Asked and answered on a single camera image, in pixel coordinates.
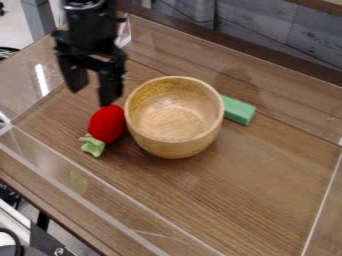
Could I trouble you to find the black cable bottom left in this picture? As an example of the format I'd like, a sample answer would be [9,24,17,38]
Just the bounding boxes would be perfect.
[0,227,24,256]

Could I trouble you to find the red plush strawberry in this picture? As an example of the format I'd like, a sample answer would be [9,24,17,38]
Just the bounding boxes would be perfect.
[80,104,126,158]

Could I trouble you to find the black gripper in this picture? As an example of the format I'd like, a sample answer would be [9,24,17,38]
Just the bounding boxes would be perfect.
[52,0,126,107]

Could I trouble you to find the clear acrylic corner bracket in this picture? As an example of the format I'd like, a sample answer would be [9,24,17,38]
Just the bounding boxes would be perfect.
[114,13,132,48]

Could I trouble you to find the green rectangular block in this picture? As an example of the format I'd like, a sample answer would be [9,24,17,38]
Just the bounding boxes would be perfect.
[221,96,256,126]

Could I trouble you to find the clear acrylic tray enclosure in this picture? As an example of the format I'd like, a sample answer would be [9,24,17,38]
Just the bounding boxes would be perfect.
[0,18,342,256]

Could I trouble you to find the black metal bracket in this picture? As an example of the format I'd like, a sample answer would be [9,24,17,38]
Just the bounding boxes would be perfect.
[25,224,76,256]

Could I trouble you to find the wooden bowl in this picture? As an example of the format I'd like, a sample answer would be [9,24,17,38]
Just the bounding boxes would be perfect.
[124,76,224,159]

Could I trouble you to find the black table leg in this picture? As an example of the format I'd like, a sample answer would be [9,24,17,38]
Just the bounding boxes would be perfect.
[36,212,49,231]

